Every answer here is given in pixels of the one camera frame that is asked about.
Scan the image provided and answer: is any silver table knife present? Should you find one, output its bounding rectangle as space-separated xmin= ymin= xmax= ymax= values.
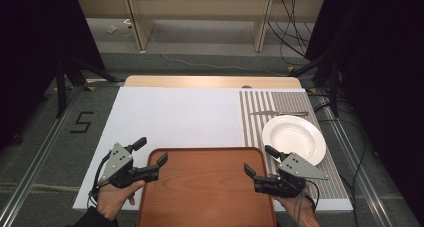
xmin=249 ymin=109 xmax=310 ymax=118

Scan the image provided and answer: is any aluminium floor rail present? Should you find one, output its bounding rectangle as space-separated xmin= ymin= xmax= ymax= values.
xmin=0 ymin=85 xmax=86 ymax=227
xmin=323 ymin=106 xmax=395 ymax=227

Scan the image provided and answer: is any white round plate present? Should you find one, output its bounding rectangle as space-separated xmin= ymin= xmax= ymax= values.
xmin=261 ymin=114 xmax=327 ymax=167

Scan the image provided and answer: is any thin white floor cable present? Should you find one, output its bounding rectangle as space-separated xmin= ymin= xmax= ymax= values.
xmin=145 ymin=32 xmax=288 ymax=78

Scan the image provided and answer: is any brown wooden tray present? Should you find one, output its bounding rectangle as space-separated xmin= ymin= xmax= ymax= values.
xmin=136 ymin=146 xmax=278 ymax=227

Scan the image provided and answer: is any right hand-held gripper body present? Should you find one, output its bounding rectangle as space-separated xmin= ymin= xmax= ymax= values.
xmin=253 ymin=152 xmax=330 ymax=199

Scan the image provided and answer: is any black metal stand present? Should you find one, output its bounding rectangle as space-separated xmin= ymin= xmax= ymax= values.
xmin=292 ymin=49 xmax=342 ymax=119
xmin=54 ymin=52 xmax=126 ymax=119

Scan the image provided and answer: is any black floor cable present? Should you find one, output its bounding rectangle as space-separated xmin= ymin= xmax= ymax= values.
xmin=345 ymin=118 xmax=368 ymax=227

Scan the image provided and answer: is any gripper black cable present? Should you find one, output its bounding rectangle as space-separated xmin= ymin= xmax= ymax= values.
xmin=297 ymin=179 xmax=321 ymax=218
xmin=87 ymin=151 xmax=113 ymax=202

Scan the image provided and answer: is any beige wooden shelf unit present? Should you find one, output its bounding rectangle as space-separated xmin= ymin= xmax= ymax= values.
xmin=74 ymin=0 xmax=326 ymax=53

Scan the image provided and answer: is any person's left hand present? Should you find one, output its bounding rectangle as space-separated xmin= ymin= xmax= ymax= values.
xmin=96 ymin=179 xmax=147 ymax=222

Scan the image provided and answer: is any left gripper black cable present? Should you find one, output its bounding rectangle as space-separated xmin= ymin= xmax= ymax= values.
xmin=87 ymin=151 xmax=113 ymax=202

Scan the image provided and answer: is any light wooden table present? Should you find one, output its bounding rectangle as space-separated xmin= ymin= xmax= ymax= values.
xmin=123 ymin=74 xmax=303 ymax=89

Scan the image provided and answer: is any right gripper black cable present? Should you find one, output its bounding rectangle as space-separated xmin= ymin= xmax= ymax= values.
xmin=297 ymin=179 xmax=321 ymax=218

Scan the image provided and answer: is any bundle of black cables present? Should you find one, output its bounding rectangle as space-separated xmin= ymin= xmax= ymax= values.
xmin=267 ymin=0 xmax=315 ymax=67

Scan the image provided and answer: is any person's dark left sleeve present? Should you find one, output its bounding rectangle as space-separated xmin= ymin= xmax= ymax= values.
xmin=73 ymin=206 xmax=120 ymax=227

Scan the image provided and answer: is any person's right hand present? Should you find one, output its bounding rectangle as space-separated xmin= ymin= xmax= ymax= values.
xmin=272 ymin=194 xmax=321 ymax=227

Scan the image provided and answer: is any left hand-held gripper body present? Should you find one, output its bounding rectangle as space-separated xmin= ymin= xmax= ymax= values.
xmin=98 ymin=142 xmax=160 ymax=189

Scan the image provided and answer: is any white table board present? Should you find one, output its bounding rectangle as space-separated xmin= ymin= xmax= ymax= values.
xmin=72 ymin=86 xmax=354 ymax=212

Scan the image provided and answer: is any grey striped placemat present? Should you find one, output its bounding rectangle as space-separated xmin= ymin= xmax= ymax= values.
xmin=238 ymin=89 xmax=350 ymax=201

